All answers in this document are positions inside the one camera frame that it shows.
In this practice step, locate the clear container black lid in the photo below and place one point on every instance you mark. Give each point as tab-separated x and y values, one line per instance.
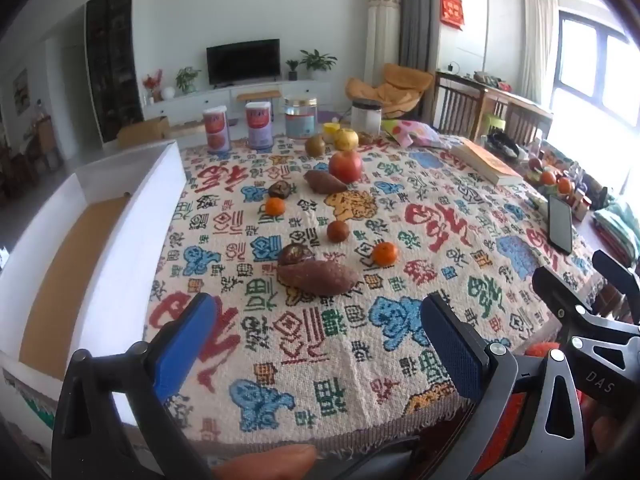
366	119

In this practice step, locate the red wall hanging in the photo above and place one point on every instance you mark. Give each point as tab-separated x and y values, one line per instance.
452	9

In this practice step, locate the pink snack bag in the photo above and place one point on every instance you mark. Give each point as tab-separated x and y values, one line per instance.
415	132

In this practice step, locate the red garment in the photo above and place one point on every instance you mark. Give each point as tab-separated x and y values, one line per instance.
542	349

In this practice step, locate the thick paperback book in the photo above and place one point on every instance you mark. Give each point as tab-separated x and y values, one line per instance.
487	160

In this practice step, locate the white curtain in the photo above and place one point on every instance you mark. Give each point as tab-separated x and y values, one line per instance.
540	40

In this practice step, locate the clear jar gold lid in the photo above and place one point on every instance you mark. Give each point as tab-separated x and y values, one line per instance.
301	119

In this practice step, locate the window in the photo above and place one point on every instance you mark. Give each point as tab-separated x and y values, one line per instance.
590	65

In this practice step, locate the brown round fruit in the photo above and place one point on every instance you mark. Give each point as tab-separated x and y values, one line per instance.
315	146

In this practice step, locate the small red apple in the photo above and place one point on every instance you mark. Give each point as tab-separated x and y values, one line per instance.
535	164

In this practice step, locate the person's left hand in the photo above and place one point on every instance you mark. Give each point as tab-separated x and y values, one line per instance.
270	462

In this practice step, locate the grey curtain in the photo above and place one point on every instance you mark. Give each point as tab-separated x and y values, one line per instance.
412	10

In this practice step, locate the black television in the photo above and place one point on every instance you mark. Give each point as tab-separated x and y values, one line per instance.
243	61

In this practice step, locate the bushy green potted plant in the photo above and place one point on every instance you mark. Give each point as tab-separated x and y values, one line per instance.
187	79

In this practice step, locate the white television cabinet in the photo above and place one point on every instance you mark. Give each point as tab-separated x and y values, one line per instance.
195	102

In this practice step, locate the pile of walnut pieces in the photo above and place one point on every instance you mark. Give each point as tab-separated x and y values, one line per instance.
368	138

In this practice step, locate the orange mandarin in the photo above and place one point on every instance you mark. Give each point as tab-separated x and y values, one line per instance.
385	253
274	206

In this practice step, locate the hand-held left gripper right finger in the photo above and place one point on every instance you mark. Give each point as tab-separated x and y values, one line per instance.
452	352

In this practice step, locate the large green potted plant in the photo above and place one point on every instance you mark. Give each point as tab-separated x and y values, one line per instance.
318	61

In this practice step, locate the small orange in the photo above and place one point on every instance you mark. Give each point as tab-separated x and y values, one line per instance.
548	178
565	185

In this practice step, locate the dark shelf cabinet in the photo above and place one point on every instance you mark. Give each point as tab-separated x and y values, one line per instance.
112	60

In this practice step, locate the orange cushioned chair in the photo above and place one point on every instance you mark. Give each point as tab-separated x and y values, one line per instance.
395	87

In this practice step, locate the red flowers in vase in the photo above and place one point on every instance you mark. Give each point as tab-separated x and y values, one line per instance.
152	82

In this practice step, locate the large red apple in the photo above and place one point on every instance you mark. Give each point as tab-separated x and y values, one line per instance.
345	166

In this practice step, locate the covered standing air conditioner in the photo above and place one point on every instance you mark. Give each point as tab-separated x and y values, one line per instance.
384	35

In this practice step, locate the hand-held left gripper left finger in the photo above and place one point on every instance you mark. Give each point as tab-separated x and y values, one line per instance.
184	345

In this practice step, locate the printed woven tablecloth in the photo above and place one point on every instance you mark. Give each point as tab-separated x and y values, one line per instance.
350	360

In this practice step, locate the dark round fruit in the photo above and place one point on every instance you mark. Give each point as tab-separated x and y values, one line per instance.
294	254

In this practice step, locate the black smartphone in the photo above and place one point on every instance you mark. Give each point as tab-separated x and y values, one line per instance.
560	222

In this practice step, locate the brown cardboard box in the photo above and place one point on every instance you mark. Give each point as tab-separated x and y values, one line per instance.
142	132

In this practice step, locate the framed wall picture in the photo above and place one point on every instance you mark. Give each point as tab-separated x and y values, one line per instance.
21	91

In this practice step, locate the large sweet potato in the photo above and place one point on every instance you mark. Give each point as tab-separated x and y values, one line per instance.
317	278

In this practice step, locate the small green potted plant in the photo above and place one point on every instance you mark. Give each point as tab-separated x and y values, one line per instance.
292	67

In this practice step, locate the small yellow cup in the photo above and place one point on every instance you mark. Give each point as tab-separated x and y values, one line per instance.
329	130

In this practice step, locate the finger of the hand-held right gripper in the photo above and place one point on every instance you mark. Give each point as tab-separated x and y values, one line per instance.
620	280
557	295

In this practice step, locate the wooden bench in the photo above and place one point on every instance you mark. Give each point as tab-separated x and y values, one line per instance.
470	102

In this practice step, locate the folded green cloth stack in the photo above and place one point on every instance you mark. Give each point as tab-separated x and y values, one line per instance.
620	230

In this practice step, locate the yellow apple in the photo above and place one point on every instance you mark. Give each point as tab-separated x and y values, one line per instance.
346	139

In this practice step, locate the small sweet potato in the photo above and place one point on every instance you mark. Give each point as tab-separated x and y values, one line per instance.
325	181

